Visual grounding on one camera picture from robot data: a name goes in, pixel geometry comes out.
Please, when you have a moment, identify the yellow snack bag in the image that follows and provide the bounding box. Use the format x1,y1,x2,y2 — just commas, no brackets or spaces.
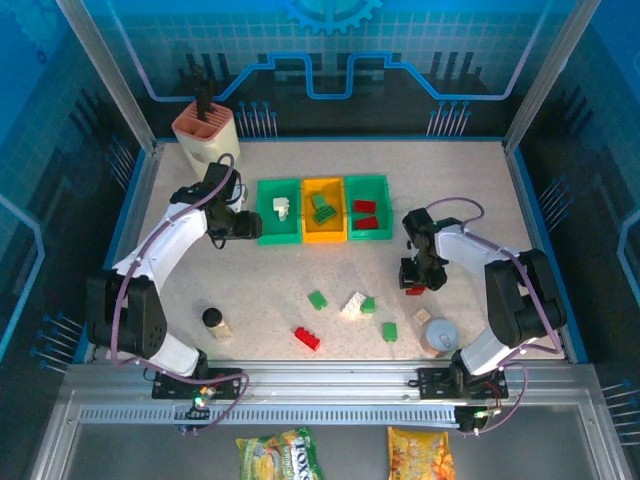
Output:
386,425,457,480

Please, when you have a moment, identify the spice jar black lid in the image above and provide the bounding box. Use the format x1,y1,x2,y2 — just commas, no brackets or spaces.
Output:
201,307,234,342

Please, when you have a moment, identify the white lego brick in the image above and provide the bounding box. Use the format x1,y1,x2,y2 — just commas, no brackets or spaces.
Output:
340,291,367,319
271,196,293,224

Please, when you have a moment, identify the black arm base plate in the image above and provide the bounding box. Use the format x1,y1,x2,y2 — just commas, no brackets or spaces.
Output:
150,366,250,402
416,366,510,402

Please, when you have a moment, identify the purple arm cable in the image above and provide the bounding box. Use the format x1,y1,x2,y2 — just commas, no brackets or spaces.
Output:
110,152,252,437
427,196,567,438

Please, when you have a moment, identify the cream knife block pink top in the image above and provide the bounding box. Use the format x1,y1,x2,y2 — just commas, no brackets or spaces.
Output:
171,102,242,177

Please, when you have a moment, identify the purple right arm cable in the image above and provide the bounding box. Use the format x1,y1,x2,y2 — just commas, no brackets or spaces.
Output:
427,196,567,438

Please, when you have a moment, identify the aluminium frame post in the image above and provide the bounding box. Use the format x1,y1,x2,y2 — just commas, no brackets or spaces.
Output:
55,0,167,157
503,0,602,157

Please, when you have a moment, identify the slotted grey cable duct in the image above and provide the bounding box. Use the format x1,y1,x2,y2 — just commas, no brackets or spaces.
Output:
78,404,460,427

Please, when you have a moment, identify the aluminium front rail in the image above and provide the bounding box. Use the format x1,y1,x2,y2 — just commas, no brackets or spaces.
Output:
63,358,602,404

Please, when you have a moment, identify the green candy bag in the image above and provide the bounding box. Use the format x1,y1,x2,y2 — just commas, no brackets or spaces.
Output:
235,425,327,480

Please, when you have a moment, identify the black knife handle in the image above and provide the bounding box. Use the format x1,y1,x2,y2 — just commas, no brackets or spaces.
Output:
193,64,217,124

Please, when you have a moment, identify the green plastic bin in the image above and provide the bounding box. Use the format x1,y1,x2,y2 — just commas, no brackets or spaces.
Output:
255,179,304,248
344,174,394,243

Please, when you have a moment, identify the yellow plastic bin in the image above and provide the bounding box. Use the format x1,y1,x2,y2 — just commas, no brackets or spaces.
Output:
300,175,349,245

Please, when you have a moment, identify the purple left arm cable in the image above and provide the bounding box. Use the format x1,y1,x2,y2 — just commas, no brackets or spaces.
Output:
110,152,252,437

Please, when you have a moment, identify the long red lego brick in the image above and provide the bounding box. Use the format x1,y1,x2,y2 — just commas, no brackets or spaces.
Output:
293,325,323,352

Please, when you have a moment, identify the metal can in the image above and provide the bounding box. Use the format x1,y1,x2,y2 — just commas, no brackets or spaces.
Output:
420,318,461,359

